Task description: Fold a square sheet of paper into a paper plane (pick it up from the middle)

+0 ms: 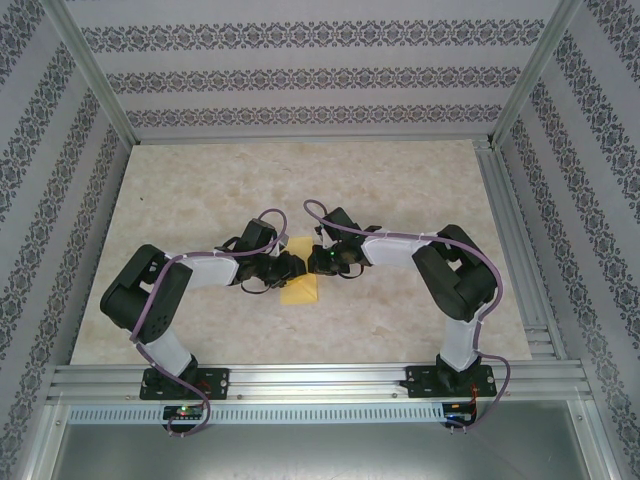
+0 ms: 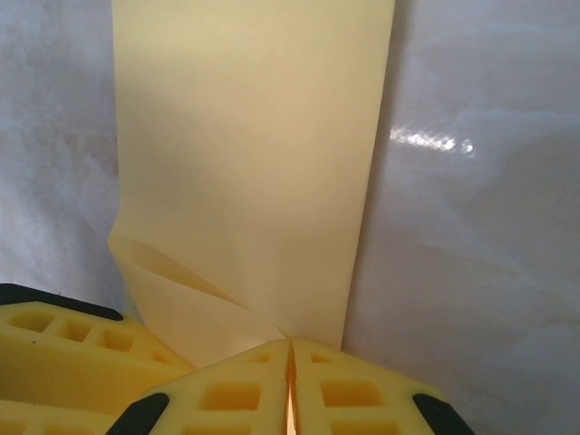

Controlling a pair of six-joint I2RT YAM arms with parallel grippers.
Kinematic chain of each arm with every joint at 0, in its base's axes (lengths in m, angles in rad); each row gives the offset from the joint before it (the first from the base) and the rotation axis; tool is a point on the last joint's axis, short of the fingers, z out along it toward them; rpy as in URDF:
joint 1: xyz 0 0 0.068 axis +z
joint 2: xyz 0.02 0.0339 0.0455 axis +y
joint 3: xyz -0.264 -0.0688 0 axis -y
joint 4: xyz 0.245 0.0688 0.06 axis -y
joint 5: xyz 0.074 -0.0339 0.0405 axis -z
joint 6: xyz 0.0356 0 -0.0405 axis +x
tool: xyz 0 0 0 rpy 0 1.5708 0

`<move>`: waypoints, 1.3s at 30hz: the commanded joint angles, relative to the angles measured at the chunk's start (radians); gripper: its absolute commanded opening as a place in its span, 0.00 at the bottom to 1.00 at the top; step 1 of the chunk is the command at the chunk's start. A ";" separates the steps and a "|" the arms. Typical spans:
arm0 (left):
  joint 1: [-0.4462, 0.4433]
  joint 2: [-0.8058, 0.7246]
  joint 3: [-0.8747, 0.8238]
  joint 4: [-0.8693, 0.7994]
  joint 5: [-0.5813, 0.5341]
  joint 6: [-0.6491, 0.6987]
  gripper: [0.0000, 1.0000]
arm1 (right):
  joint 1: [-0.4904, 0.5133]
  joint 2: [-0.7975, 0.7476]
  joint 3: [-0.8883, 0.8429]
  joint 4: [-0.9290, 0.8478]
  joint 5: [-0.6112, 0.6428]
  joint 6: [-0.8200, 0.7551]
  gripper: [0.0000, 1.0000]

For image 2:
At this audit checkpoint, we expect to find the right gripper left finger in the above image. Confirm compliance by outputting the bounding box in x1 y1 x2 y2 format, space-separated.
115 337 294 435

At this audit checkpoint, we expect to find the yellow paper sheet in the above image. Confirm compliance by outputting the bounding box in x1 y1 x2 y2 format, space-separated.
107 0 398 363

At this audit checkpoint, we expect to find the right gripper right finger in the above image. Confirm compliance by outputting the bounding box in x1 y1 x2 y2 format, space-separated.
289 337 475 435

